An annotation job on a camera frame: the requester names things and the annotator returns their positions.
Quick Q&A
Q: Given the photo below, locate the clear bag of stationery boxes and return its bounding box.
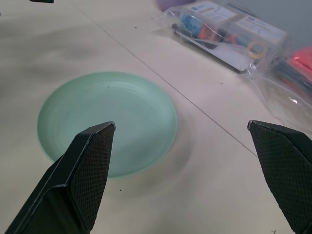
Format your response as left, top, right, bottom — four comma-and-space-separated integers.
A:
151, 0, 289, 78

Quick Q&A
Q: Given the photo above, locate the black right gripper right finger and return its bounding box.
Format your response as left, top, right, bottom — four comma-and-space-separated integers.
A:
247, 120, 312, 234

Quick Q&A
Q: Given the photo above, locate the purple round object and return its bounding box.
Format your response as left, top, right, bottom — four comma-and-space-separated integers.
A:
156, 0, 195, 11

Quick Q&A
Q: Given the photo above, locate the light green round plate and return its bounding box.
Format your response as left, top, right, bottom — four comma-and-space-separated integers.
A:
37, 71, 178, 179

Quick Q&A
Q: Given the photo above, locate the clear bag with red item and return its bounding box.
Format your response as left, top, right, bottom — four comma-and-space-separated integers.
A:
251, 41, 312, 127

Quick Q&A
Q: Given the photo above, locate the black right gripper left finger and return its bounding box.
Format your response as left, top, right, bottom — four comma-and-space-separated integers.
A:
5, 121, 116, 234

